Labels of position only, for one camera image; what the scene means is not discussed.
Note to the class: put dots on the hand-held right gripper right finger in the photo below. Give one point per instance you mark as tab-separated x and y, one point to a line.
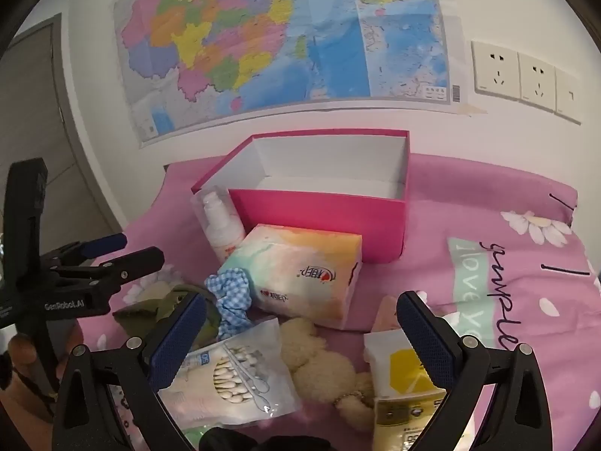
422	338

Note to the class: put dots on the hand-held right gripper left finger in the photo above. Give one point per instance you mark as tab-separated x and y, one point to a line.
181	338

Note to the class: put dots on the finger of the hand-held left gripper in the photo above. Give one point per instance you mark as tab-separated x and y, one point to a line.
108	243
141	258

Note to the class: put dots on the yellow tissue pack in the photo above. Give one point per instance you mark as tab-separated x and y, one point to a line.
399	371

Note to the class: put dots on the green frog plush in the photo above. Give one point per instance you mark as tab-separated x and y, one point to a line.
141	312

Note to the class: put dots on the clear cotton swab bag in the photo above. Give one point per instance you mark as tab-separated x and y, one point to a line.
234	376

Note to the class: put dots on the blue gingham scrunchie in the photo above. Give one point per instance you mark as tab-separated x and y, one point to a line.
232	291

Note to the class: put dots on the cream plush bear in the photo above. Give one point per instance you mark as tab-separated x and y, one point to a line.
314	366

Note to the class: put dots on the pastel tissue pack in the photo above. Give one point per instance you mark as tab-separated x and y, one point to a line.
291	272

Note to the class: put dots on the pink cardboard box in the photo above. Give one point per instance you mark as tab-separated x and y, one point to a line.
319	216

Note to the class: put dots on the person's left hand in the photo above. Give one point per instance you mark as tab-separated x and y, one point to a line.
21	350

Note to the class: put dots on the green packet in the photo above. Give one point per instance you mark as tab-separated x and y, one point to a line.
195	434

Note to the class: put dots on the grey door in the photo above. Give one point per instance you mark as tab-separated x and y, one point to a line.
37	127

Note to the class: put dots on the pink printed bed sheet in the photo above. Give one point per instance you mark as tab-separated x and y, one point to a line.
446	188

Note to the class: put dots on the colourful wall map poster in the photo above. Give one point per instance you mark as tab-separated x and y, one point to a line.
281	33

